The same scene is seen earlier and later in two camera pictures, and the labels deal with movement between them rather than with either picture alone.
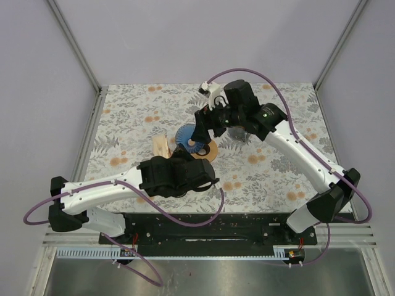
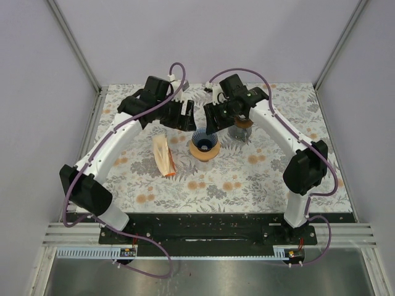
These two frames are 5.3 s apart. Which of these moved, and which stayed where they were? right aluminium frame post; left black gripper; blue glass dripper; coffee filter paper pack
Moved: left black gripper; blue glass dripper
Stayed: coffee filter paper pack; right aluminium frame post
